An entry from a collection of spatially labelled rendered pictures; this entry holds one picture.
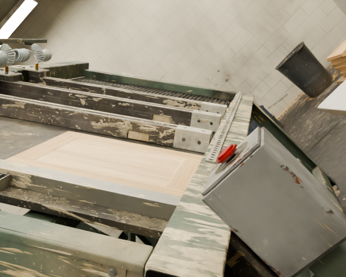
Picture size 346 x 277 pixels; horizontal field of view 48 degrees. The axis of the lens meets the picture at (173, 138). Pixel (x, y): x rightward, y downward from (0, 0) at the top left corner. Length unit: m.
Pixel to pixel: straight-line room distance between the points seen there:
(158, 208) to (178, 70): 5.68
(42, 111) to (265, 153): 1.13
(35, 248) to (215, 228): 0.32
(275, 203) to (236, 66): 5.96
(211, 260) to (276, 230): 0.14
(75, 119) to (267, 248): 1.04
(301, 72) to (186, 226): 4.82
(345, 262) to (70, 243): 0.41
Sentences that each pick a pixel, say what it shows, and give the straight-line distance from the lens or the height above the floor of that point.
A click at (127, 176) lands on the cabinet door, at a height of 1.02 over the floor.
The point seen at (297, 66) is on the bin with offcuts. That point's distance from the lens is 5.45.
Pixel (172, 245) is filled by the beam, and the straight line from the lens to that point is 0.68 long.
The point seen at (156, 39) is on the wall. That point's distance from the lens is 6.56.
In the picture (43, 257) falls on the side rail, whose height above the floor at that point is 1.03.
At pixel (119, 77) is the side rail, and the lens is 2.81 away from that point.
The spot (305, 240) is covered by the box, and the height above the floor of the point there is 0.79.
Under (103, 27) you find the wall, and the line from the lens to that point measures 6.77.
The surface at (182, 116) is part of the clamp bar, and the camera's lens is 1.69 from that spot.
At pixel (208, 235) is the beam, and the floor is 0.84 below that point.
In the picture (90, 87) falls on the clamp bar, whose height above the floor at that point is 1.50.
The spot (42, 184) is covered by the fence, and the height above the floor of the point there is 1.15.
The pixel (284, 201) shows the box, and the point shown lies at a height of 0.85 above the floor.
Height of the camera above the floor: 1.02
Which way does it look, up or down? level
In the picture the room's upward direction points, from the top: 45 degrees counter-clockwise
